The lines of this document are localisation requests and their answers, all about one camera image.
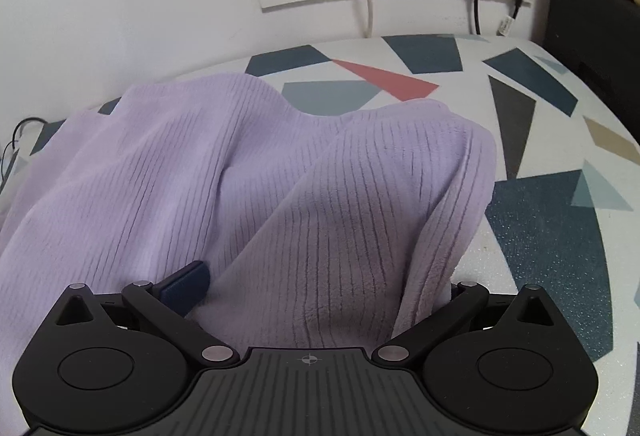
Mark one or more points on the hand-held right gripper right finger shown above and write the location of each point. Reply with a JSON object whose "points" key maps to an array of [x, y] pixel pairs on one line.
{"points": [[465, 301]]}

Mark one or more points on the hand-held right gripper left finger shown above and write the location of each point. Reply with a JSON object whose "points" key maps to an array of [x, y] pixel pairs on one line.
{"points": [[187, 286]]}

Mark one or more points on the lavender fleece jacket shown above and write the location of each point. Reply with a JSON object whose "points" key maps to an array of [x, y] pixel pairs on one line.
{"points": [[250, 196]]}

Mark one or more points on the black cabinet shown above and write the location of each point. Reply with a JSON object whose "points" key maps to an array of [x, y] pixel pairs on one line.
{"points": [[590, 31]]}

